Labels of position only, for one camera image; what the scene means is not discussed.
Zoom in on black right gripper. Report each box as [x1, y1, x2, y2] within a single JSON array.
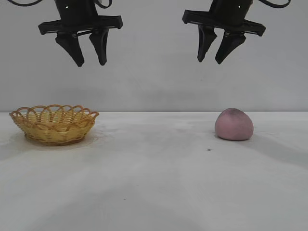
[[182, 0, 267, 64]]

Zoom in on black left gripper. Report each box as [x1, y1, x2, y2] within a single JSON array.
[[38, 0, 124, 67]]

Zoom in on pink round bun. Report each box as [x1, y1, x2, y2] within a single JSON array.
[[215, 107, 255, 141]]

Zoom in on yellow woven plastic basket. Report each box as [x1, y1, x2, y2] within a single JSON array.
[[9, 104, 100, 147]]

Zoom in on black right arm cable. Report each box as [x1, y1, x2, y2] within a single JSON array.
[[254, 0, 291, 9]]

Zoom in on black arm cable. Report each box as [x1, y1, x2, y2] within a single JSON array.
[[10, 0, 56, 7], [254, 0, 291, 9]]

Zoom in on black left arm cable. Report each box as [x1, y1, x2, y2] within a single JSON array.
[[10, 0, 56, 7]]

